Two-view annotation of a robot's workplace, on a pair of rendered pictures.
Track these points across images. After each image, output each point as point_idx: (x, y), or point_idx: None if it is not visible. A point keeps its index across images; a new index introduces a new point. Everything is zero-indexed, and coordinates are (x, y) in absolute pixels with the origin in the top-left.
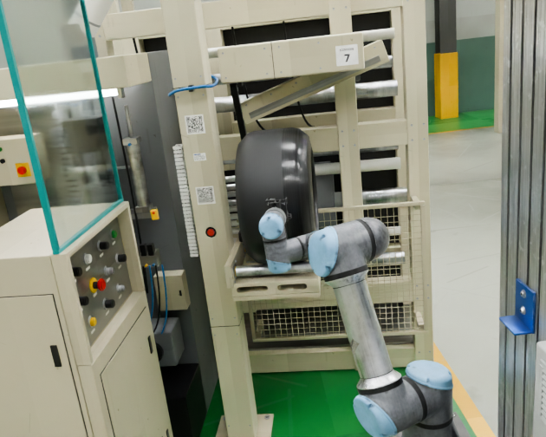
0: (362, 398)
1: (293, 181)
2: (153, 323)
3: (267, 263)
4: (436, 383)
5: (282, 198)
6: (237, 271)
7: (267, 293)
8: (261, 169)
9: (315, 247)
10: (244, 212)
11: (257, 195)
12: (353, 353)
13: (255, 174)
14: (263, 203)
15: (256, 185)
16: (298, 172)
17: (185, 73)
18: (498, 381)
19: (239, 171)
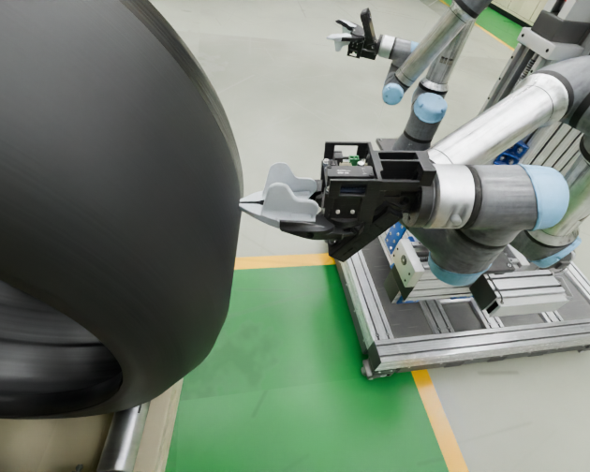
0: (578, 243)
1: (218, 100)
2: None
3: (475, 276)
4: None
5: (234, 168)
6: (132, 464)
7: (177, 395)
8: (154, 108)
9: None
10: (215, 307)
11: (218, 215)
12: (581, 221)
13: (165, 145)
14: (229, 225)
15: (199, 183)
16: (198, 61)
17: None
18: (529, 154)
19: (74, 186)
